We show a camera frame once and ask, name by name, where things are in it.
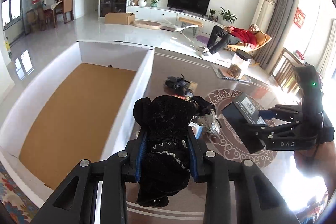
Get blue white ointment box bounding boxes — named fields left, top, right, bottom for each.
left=189, top=122, right=203, bottom=139

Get black velvet pouch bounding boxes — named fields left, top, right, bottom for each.
left=191, top=96, right=216, bottom=117
left=133, top=95, right=196, bottom=207

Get person right hand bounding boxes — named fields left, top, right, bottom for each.
left=293, top=141, right=335, bottom=198

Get wooden dining chair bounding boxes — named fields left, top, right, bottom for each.
left=271, top=48, right=302, bottom=93

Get clear jar with dried herbs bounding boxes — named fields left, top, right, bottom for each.
left=228, top=50, right=252, bottom=79

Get wooden lounge chair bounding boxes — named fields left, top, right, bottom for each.
left=227, top=31, right=272, bottom=53

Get black hair clip bundle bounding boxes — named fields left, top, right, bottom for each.
left=165, top=75, right=193, bottom=96

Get white box with brown bottom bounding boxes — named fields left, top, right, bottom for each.
left=1, top=41, right=154, bottom=206

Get person in red top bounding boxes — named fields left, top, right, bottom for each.
left=202, top=24, right=260, bottom=56

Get wooden bench stool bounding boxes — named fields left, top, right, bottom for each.
left=178, top=17, right=203, bottom=37

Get black flat television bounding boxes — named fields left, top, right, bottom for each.
left=167, top=0, right=210, bottom=15

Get cardboard box on floor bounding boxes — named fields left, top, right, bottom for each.
left=105, top=12, right=135, bottom=25

